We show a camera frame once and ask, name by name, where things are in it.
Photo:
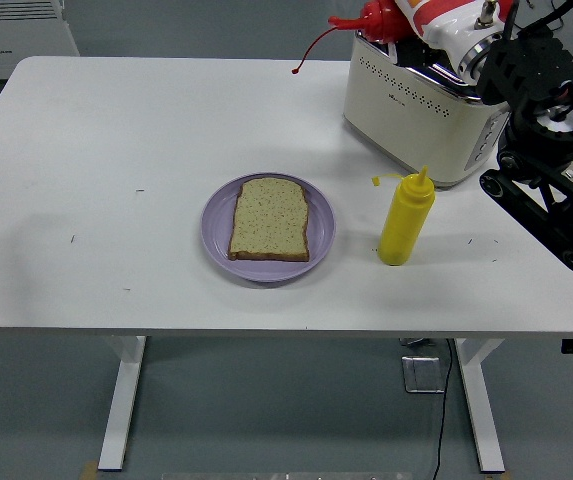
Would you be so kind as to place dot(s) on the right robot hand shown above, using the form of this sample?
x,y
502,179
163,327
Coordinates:
x,y
441,20

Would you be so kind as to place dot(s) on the red squeeze bottle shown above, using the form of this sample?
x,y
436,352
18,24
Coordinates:
x,y
381,20

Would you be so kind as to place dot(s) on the speckled bread slice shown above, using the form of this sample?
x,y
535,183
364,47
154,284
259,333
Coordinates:
x,y
268,220

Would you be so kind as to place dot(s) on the cream and chrome toaster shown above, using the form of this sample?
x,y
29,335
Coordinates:
x,y
406,125

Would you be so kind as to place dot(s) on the yellow squeeze bottle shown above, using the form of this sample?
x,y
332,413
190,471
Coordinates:
x,y
403,225

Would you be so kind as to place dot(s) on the purple round plate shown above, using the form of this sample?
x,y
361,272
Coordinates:
x,y
216,235

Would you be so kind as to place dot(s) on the small grey floor fitting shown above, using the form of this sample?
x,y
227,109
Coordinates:
x,y
416,342

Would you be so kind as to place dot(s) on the silver floor socket plate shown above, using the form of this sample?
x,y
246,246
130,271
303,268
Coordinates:
x,y
422,374

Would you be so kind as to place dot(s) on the white table leg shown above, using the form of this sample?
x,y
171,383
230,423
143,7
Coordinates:
x,y
481,400
121,400

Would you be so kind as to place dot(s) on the white floor appliance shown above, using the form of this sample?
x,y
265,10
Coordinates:
x,y
16,40

